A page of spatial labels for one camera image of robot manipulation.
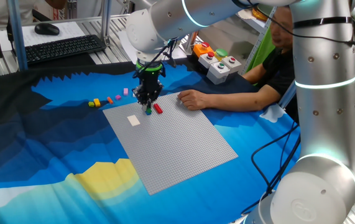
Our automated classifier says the grey box with green button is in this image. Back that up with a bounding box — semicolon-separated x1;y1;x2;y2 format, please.
206;61;231;85

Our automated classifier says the person in black shirt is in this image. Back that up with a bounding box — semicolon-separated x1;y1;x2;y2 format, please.
241;5;299;124

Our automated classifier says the green adapter ring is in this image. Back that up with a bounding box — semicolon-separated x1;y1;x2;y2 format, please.
135;60;164;73

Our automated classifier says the orange box with red button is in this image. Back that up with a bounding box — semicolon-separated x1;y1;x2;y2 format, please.
192;41;215;60

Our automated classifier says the large white Lego plate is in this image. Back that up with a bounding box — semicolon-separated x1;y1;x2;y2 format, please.
126;114;141;127

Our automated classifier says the black computer keyboard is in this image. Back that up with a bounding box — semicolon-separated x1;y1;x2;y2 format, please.
11;34;108;66

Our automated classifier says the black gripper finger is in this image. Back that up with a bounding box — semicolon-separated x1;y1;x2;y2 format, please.
132;84;149;110
148;83;164;110

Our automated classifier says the grey box with red button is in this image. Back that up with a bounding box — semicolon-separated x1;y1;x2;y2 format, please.
221;55;242;75
198;51;219;71

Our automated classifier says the blue aluminium frame post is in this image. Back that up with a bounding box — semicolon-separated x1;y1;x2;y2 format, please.
6;0;29;72

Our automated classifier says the white paper under mouse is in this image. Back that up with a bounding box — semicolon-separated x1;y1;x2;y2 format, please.
0;21;86;48

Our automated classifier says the blue mountain print tablecloth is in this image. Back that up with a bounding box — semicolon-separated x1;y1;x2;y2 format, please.
0;60;302;224

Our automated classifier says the silver aluminium frame post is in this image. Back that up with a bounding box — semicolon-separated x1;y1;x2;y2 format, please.
100;0;113;47

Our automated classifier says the green chair backrest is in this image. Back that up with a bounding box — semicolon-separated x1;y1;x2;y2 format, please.
246;26;277;73

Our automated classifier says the yellow box with green button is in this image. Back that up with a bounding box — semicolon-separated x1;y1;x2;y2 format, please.
214;48;229;62

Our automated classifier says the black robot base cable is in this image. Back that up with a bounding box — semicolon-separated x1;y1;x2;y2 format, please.
241;121;302;215

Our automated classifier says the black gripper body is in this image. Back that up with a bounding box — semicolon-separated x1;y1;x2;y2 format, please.
137;70;165;102

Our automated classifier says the black computer mouse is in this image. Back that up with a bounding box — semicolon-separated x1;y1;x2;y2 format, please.
34;22;61;36

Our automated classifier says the person's left forearm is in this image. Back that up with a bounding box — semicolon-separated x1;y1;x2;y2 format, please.
207;83;283;113

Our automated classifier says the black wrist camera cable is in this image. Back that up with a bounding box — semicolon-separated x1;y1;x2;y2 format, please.
132;37;178;79

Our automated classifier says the person in white shirt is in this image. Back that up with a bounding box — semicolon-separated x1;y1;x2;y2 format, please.
0;0;68;26

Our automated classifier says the grey Lego baseplate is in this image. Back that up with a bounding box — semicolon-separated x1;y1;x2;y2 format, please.
102;92;239;196

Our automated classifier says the person's left hand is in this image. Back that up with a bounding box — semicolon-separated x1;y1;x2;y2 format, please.
177;89;211;111

